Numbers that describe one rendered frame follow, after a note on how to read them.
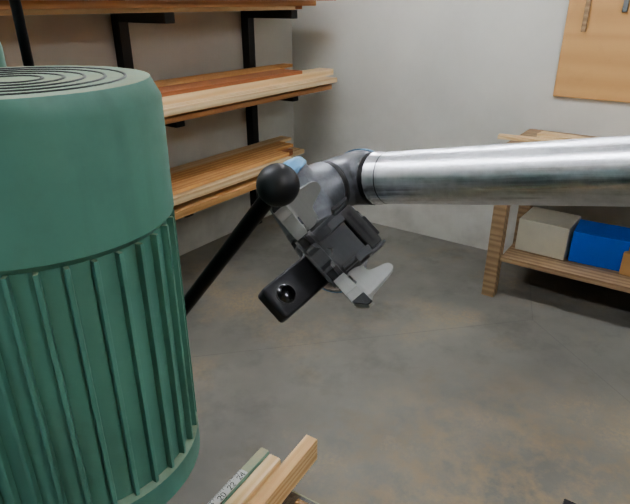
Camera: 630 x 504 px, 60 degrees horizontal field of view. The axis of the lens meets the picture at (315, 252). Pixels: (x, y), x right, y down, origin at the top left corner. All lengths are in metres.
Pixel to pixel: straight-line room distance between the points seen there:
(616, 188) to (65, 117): 0.60
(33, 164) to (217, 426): 2.07
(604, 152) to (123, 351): 0.58
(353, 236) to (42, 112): 0.41
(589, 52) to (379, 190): 2.72
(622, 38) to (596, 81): 0.24
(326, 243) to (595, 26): 2.99
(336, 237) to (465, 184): 0.24
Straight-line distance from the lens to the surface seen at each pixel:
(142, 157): 0.35
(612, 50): 3.50
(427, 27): 3.82
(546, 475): 2.29
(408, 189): 0.86
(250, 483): 0.82
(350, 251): 0.64
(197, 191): 3.08
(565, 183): 0.75
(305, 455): 0.87
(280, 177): 0.43
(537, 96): 3.62
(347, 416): 2.36
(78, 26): 3.18
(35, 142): 0.32
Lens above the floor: 1.55
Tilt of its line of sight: 24 degrees down
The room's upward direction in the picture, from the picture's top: straight up
